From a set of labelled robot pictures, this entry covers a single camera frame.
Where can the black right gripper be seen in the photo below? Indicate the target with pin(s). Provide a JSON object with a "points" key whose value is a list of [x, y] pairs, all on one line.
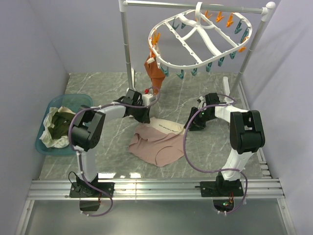
{"points": [[198, 126]]}

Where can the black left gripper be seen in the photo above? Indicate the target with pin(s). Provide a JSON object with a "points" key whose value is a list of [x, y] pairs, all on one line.
{"points": [[145, 118]]}

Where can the orange underwear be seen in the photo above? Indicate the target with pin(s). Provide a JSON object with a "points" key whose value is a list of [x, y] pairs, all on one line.
{"points": [[155, 74]]}

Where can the pink underwear white waistband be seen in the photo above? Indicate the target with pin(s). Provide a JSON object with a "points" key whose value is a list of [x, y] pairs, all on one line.
{"points": [[159, 142]]}

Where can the white oval clip hanger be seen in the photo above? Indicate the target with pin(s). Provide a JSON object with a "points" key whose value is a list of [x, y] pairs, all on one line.
{"points": [[172, 51]]}

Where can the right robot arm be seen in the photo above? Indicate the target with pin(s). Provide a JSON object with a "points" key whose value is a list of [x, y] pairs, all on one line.
{"points": [[246, 136]]}

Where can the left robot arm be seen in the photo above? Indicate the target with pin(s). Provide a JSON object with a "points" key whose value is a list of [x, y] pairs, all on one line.
{"points": [[86, 128]]}

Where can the white rack foot left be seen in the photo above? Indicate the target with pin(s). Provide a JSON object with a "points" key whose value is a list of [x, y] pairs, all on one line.
{"points": [[131, 78]]}

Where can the white rack foot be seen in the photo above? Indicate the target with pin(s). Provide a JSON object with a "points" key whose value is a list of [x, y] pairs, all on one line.
{"points": [[226, 89], [131, 78]]}

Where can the white rack foot right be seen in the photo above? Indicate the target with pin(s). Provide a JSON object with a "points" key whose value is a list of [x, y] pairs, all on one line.
{"points": [[226, 89]]}

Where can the teal plastic basket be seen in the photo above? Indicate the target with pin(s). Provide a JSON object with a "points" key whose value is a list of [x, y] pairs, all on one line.
{"points": [[71, 101]]}

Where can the pile of clothes in basket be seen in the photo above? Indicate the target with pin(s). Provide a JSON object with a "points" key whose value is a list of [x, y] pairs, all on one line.
{"points": [[56, 125]]}

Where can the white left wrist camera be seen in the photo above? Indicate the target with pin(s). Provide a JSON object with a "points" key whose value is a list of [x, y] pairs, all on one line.
{"points": [[148, 98]]}

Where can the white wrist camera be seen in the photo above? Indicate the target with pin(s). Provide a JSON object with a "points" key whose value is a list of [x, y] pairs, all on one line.
{"points": [[148, 98], [201, 100]]}

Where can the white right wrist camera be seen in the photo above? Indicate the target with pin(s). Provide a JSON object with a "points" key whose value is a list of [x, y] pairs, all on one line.
{"points": [[201, 100]]}

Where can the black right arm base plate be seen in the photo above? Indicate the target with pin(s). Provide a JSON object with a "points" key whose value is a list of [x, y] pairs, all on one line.
{"points": [[225, 189]]}

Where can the aluminium rail front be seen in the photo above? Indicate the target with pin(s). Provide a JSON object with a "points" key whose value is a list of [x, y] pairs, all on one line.
{"points": [[164, 189]]}

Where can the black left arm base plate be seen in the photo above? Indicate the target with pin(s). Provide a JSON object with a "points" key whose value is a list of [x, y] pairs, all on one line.
{"points": [[81, 190]]}

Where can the silver clothes rack frame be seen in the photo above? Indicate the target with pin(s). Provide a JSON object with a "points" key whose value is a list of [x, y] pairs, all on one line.
{"points": [[200, 18]]}

